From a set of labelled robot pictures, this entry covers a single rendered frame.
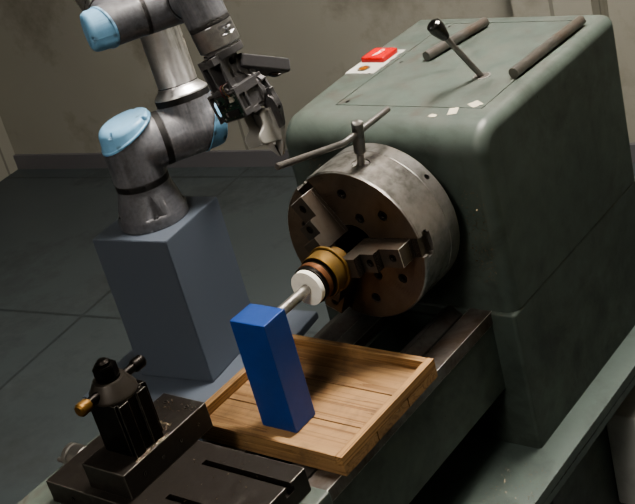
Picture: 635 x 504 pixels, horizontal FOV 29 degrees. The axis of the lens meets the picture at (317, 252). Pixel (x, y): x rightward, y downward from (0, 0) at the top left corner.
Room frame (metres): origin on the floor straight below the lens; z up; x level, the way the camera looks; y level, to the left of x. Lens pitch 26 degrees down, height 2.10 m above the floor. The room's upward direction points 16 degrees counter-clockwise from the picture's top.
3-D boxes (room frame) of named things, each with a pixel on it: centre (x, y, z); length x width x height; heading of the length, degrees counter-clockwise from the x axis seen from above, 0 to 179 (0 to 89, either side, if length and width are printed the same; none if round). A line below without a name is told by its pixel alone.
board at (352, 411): (1.90, 0.08, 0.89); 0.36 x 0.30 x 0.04; 47
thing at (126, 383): (1.70, 0.37, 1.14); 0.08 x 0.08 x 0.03
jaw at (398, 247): (1.98, -0.12, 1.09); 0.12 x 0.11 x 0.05; 47
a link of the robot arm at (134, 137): (2.41, 0.31, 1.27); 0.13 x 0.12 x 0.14; 105
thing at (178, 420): (1.72, 0.36, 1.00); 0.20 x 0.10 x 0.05; 137
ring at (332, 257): (1.99, 0.00, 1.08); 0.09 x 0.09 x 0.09; 47
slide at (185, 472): (1.66, 0.33, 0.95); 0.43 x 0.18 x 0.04; 47
